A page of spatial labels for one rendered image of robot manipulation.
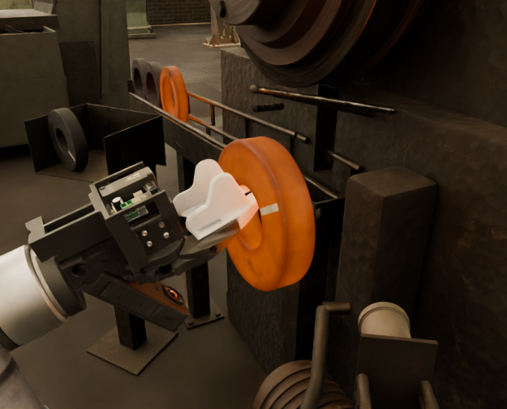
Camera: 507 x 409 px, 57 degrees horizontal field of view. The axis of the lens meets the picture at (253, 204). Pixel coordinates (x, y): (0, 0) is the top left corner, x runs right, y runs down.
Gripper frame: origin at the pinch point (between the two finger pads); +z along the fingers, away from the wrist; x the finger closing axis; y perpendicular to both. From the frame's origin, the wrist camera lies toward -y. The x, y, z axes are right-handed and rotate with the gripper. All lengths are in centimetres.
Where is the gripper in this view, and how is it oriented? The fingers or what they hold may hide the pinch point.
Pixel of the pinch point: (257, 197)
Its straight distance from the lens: 46.5
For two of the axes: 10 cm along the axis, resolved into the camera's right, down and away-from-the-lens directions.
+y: -2.4, -7.9, -5.6
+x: -4.5, -4.2, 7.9
